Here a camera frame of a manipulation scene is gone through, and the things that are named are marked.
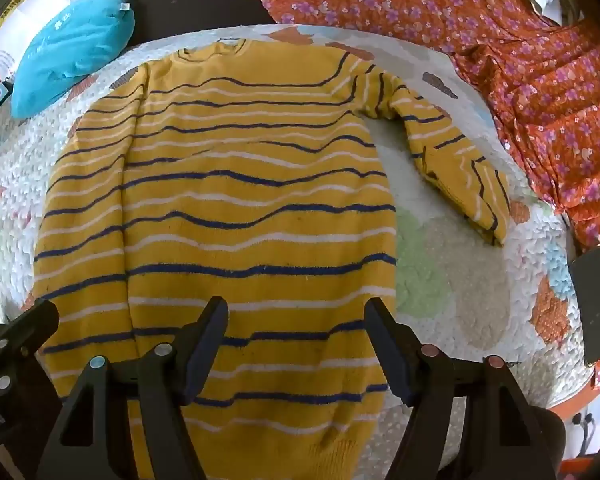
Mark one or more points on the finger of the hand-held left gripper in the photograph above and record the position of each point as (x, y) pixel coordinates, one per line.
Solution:
(32, 320)

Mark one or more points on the dark brown cloth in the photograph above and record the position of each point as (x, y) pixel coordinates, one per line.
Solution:
(200, 5)

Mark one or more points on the yellow striped sweater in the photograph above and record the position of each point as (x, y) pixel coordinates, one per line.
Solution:
(260, 210)

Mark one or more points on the dark phone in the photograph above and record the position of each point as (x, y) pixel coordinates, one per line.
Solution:
(592, 305)

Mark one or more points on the yellow plastic bag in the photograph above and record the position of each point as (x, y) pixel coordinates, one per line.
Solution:
(10, 19)

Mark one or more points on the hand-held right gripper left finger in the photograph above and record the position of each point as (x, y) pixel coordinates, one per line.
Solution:
(200, 355)

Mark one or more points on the white plastic bag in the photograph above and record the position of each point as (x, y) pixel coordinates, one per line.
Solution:
(37, 2)

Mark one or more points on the white heart print quilt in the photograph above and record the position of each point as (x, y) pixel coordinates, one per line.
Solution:
(445, 260)

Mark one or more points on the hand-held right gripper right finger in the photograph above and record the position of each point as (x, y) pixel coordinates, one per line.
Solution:
(392, 355)

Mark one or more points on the orange floral bed sheet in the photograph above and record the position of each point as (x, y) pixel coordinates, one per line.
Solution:
(530, 85)

